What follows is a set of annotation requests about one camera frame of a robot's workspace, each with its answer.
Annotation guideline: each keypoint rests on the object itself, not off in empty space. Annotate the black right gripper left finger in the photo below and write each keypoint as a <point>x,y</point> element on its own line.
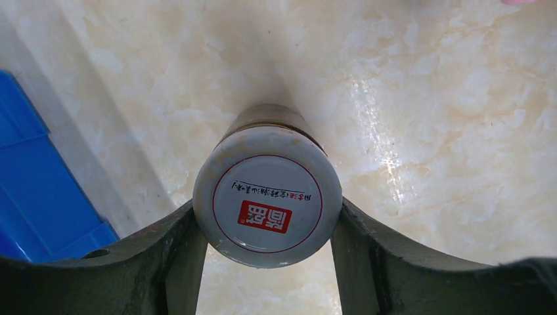
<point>156,270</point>

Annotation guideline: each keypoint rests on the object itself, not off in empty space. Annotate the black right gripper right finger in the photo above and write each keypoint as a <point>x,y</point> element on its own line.
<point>380,271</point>

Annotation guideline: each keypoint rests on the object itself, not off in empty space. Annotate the white lid brown jar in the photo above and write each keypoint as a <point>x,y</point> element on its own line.
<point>267,196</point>

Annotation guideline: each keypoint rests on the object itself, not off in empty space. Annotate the blue plastic divided bin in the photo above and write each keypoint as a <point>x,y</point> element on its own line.
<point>45,215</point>

